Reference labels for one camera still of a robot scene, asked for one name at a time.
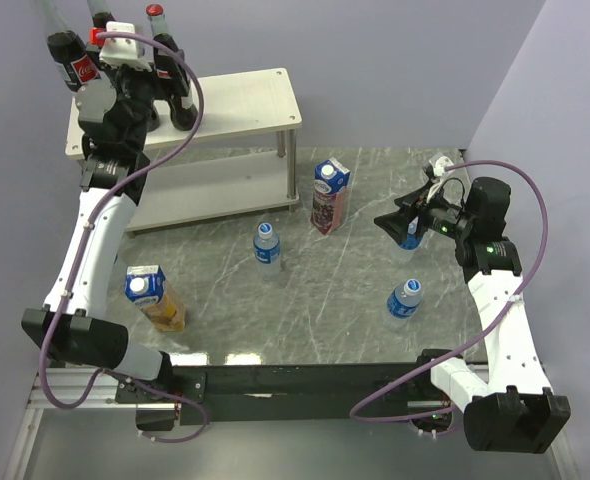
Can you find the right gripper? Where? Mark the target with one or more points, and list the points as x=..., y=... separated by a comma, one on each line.
x=416, y=203

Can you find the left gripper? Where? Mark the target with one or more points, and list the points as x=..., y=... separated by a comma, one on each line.
x=159, y=85

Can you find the water bottle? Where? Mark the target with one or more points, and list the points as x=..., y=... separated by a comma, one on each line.
x=403, y=252
x=402, y=303
x=267, y=250

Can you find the cola bottle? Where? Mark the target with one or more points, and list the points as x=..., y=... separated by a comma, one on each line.
x=101, y=13
x=173, y=80
x=65, y=47

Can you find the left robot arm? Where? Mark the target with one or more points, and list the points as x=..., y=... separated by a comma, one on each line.
x=114, y=115

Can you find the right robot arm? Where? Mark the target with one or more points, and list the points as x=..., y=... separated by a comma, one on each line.
x=515, y=409

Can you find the white two-tier shelf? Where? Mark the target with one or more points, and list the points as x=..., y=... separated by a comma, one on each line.
x=238, y=105

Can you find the grape juice carton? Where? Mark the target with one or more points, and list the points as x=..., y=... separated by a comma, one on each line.
x=330, y=185

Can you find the orange juice carton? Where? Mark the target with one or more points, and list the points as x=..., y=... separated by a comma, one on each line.
x=149, y=290

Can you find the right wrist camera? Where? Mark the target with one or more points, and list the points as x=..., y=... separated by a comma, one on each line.
x=437, y=173

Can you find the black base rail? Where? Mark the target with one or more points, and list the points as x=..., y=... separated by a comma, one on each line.
x=288, y=392

